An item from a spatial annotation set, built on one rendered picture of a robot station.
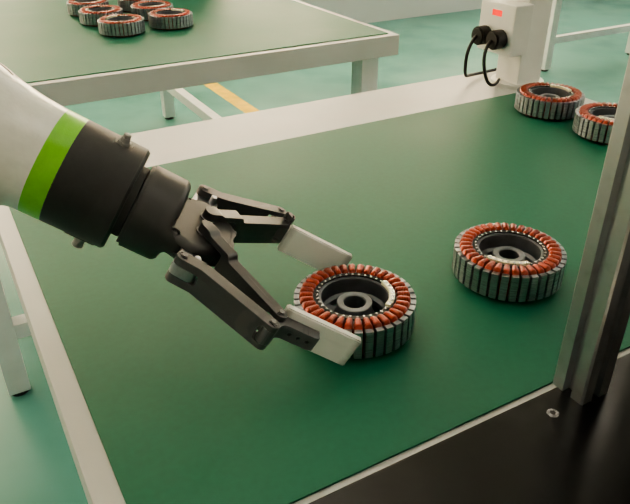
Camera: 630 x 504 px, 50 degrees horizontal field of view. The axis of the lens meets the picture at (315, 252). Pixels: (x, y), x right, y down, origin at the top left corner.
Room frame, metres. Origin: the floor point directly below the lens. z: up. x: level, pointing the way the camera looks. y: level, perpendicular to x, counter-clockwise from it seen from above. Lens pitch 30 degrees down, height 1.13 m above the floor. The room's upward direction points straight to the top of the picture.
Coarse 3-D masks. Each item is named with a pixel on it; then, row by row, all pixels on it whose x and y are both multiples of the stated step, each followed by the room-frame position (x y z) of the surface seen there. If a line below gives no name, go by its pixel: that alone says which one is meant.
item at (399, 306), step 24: (360, 264) 0.56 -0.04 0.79; (312, 288) 0.52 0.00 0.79; (336, 288) 0.54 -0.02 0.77; (360, 288) 0.54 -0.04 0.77; (384, 288) 0.53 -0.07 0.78; (408, 288) 0.53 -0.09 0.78; (312, 312) 0.48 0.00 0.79; (336, 312) 0.51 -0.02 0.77; (360, 312) 0.50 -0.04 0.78; (384, 312) 0.48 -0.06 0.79; (408, 312) 0.49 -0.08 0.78; (360, 336) 0.46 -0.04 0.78; (384, 336) 0.47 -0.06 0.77; (408, 336) 0.48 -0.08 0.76
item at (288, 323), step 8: (288, 320) 0.44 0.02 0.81; (264, 328) 0.41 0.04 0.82; (280, 328) 0.43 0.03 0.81; (288, 328) 0.43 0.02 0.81; (296, 328) 0.43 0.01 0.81; (304, 328) 0.44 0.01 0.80; (312, 328) 0.44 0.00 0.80; (256, 336) 0.42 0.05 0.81; (264, 336) 0.41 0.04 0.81; (272, 336) 0.41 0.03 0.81; (280, 336) 0.43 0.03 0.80; (288, 336) 0.43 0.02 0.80; (296, 336) 0.43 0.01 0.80; (304, 336) 0.43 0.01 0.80; (312, 336) 0.43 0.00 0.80; (264, 344) 0.41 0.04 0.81; (296, 344) 0.43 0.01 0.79; (304, 344) 0.43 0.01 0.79; (312, 344) 0.43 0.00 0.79
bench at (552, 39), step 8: (560, 0) 4.09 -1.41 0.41; (552, 8) 4.09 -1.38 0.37; (560, 8) 4.09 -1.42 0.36; (552, 16) 4.08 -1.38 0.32; (552, 24) 4.07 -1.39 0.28; (624, 24) 4.45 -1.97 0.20; (552, 32) 4.08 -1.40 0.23; (576, 32) 4.22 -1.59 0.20; (584, 32) 4.22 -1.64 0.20; (592, 32) 4.26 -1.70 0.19; (600, 32) 4.29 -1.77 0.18; (608, 32) 4.33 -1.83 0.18; (616, 32) 4.37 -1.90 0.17; (552, 40) 4.08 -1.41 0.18; (560, 40) 4.12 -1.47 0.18; (568, 40) 4.16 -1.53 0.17; (552, 48) 4.09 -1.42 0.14; (544, 56) 4.09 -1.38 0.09; (552, 56) 4.09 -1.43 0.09; (544, 64) 4.08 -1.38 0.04
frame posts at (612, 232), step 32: (608, 160) 0.41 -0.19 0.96; (608, 192) 0.40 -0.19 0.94; (608, 224) 0.40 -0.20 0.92; (608, 256) 0.39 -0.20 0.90; (576, 288) 0.41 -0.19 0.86; (608, 288) 0.39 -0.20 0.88; (576, 320) 0.40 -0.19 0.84; (608, 320) 0.39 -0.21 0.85; (576, 352) 0.40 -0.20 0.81; (608, 352) 0.40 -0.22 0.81; (576, 384) 0.39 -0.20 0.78; (608, 384) 0.40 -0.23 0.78
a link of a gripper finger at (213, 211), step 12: (204, 216) 0.52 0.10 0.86; (216, 216) 0.52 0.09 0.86; (228, 216) 0.53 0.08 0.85; (240, 216) 0.55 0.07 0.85; (252, 216) 0.57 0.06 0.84; (264, 216) 0.58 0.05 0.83; (288, 216) 0.59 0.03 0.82; (240, 228) 0.55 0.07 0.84; (252, 228) 0.56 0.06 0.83; (264, 228) 0.57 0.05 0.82; (276, 228) 0.58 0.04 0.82; (288, 228) 0.59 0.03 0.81; (240, 240) 0.55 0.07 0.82; (252, 240) 0.56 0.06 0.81; (264, 240) 0.57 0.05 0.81; (276, 240) 0.58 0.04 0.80
